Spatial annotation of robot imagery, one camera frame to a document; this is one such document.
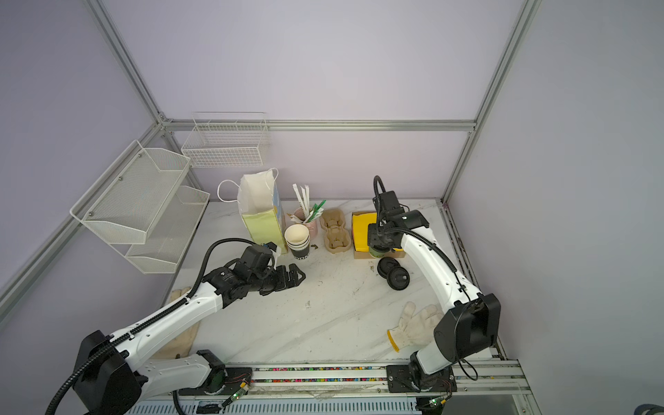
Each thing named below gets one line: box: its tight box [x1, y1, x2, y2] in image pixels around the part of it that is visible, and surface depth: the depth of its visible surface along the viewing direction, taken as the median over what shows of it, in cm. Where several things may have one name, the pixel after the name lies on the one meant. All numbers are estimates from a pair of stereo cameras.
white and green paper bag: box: [236, 167, 288, 255], surface depth 90 cm
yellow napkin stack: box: [351, 212, 378, 253], surface depth 106 cm
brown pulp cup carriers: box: [319, 208, 352, 254], surface depth 106 cm
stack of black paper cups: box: [283, 223, 311, 261], surface depth 95 cm
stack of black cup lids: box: [376, 255, 411, 292], surface depth 95 cm
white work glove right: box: [387, 301, 444, 353], surface depth 85 cm
